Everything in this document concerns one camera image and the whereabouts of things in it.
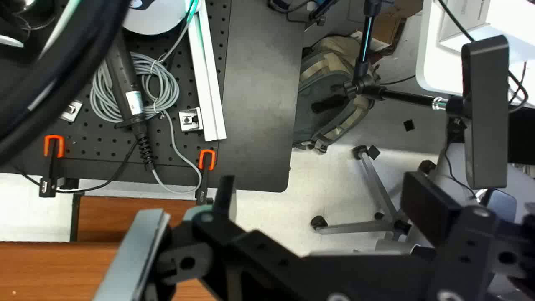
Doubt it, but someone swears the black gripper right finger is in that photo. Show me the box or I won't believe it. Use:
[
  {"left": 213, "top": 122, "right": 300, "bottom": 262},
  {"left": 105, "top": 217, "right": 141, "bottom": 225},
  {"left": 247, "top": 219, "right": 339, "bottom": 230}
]
[{"left": 399, "top": 170, "right": 535, "bottom": 301}]

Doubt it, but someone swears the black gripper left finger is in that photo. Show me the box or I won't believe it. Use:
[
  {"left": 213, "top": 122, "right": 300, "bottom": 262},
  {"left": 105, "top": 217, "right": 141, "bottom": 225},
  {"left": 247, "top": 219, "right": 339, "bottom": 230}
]
[{"left": 157, "top": 174, "right": 290, "bottom": 301}]

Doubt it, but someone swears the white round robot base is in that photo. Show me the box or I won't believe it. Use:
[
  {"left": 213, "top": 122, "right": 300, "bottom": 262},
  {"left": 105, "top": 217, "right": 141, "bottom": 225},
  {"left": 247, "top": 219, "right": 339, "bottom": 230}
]
[{"left": 121, "top": 0, "right": 190, "bottom": 35}]

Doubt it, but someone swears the silver metal plate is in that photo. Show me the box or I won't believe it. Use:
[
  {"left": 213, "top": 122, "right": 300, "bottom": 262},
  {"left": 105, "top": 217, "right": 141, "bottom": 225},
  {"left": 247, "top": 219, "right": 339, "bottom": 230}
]
[{"left": 91, "top": 207, "right": 172, "bottom": 301}]

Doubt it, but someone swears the orange black clamp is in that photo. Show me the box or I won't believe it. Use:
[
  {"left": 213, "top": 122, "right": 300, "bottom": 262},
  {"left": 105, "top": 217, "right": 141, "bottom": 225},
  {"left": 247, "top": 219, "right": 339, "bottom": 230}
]
[
  {"left": 36, "top": 133, "right": 68, "bottom": 199},
  {"left": 193, "top": 147, "right": 218, "bottom": 204}
]

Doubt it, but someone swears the wooden lower table shelf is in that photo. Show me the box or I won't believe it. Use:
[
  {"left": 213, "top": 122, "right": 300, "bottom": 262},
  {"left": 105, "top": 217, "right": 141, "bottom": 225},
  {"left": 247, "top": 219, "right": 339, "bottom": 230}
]
[{"left": 75, "top": 195, "right": 200, "bottom": 244}]

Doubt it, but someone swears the black tripod with grey legs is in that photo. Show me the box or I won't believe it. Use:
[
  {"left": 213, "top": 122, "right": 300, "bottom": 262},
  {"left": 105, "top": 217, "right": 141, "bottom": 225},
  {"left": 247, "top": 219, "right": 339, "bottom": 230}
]
[{"left": 309, "top": 0, "right": 464, "bottom": 237}]

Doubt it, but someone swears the black perforated breadboard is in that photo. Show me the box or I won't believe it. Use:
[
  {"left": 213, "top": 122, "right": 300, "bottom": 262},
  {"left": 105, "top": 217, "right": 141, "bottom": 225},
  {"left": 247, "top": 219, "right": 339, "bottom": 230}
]
[{"left": 0, "top": 0, "right": 305, "bottom": 194}]

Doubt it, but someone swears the black plug with silver label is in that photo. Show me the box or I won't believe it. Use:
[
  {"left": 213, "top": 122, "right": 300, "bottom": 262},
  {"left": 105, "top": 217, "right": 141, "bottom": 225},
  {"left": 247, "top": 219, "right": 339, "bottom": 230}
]
[{"left": 105, "top": 40, "right": 160, "bottom": 172}]

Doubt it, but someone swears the camouflage backpack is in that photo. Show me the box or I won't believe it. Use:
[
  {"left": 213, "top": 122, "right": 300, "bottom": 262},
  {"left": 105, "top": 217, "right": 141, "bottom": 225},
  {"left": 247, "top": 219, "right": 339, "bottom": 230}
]
[{"left": 292, "top": 35, "right": 376, "bottom": 154}]

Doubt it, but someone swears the white desk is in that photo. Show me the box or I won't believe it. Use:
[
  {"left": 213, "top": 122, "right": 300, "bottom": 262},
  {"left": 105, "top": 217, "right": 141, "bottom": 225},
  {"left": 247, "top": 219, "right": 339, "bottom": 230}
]
[{"left": 416, "top": 0, "right": 535, "bottom": 108}]

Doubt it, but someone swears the small metal corner bracket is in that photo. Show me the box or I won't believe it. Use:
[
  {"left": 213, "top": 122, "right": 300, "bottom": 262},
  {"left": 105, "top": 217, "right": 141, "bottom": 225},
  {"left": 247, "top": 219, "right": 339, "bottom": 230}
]
[
  {"left": 177, "top": 107, "right": 203, "bottom": 133},
  {"left": 58, "top": 98, "right": 83, "bottom": 123}
]

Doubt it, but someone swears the thin black cable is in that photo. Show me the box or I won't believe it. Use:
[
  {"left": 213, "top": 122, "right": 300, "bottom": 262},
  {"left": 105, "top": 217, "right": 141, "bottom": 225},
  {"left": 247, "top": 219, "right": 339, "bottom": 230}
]
[{"left": 6, "top": 138, "right": 147, "bottom": 195}]

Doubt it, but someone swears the black camera box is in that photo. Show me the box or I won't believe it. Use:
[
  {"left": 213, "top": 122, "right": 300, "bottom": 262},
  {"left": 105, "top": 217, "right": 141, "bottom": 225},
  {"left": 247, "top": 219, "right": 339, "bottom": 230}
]
[{"left": 459, "top": 33, "right": 511, "bottom": 189}]

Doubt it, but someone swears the aluminium extrusion rail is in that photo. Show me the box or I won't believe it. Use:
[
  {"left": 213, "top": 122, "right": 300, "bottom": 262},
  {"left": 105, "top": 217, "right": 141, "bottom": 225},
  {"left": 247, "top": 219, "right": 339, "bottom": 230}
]
[{"left": 187, "top": 0, "right": 228, "bottom": 143}]

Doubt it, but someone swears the grey coiled cable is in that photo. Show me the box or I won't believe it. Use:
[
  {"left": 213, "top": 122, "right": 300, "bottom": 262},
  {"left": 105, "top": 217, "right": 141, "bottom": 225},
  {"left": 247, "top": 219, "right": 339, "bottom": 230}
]
[{"left": 86, "top": 51, "right": 203, "bottom": 189}]

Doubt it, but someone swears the thick black cable sleeve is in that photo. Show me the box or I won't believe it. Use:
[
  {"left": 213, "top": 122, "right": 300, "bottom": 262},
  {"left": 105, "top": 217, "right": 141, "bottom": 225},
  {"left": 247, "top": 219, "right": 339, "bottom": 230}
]
[{"left": 0, "top": 0, "right": 133, "bottom": 167}]

